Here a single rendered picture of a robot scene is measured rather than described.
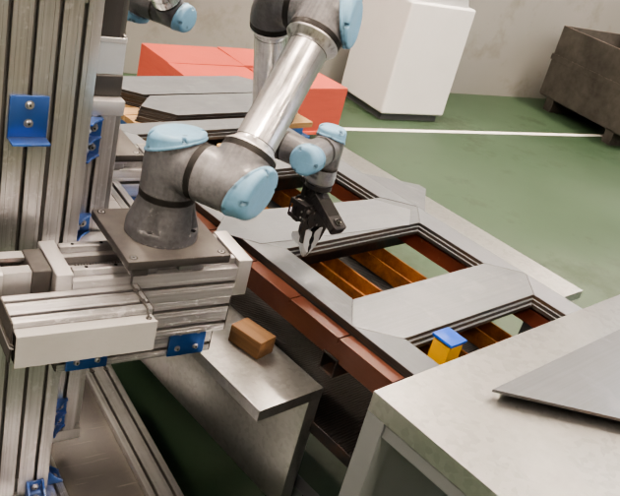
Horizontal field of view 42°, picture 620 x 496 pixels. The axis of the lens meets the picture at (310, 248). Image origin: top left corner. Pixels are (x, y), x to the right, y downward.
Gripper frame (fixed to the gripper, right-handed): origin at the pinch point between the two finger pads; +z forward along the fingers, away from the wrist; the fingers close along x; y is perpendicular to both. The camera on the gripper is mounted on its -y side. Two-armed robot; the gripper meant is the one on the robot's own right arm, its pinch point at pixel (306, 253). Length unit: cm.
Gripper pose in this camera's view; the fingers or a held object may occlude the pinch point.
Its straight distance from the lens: 216.8
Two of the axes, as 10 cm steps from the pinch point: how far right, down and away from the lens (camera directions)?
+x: -7.3, 1.5, -6.7
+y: -6.5, -4.8, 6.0
